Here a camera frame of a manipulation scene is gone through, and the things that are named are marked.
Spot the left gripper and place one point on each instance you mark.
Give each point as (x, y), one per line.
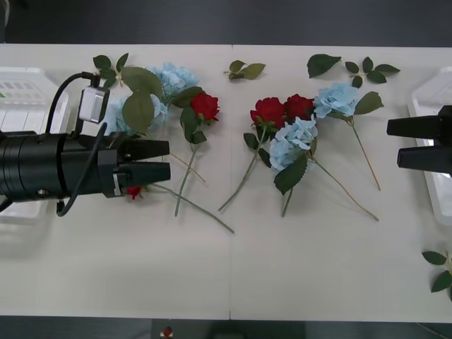
(88, 166)

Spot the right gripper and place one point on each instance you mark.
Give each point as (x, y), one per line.
(445, 123)

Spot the red rose with green stem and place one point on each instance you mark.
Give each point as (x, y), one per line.
(298, 106)
(135, 192)
(205, 106)
(266, 111)

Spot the pale blue flower with leaves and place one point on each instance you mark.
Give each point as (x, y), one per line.
(114, 116)
(335, 99)
(173, 76)
(293, 141)

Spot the shallow white plastic box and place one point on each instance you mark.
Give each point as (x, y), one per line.
(441, 201)
(21, 116)

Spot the dark green leaf twig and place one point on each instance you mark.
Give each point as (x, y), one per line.
(441, 280)
(376, 76)
(106, 74)

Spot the single large green leaf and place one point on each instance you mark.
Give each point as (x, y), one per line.
(321, 65)

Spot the olive green leaf twig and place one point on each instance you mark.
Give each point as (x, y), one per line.
(252, 70)

